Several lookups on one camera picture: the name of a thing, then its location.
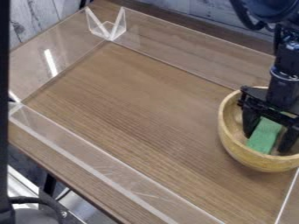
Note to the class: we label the black table leg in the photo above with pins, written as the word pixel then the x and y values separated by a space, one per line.
pixel 50 185

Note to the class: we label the green rectangular block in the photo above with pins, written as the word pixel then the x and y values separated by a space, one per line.
pixel 266 136

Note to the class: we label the brown wooden bowl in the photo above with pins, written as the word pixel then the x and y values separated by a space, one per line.
pixel 233 140

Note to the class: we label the clear acrylic tray wall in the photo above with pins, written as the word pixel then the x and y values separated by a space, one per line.
pixel 118 117

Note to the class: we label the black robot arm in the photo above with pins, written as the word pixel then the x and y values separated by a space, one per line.
pixel 261 13

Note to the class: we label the clear acrylic corner bracket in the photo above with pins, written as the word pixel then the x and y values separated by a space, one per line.
pixel 107 30

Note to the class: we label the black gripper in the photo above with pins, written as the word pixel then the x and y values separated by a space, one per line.
pixel 277 103

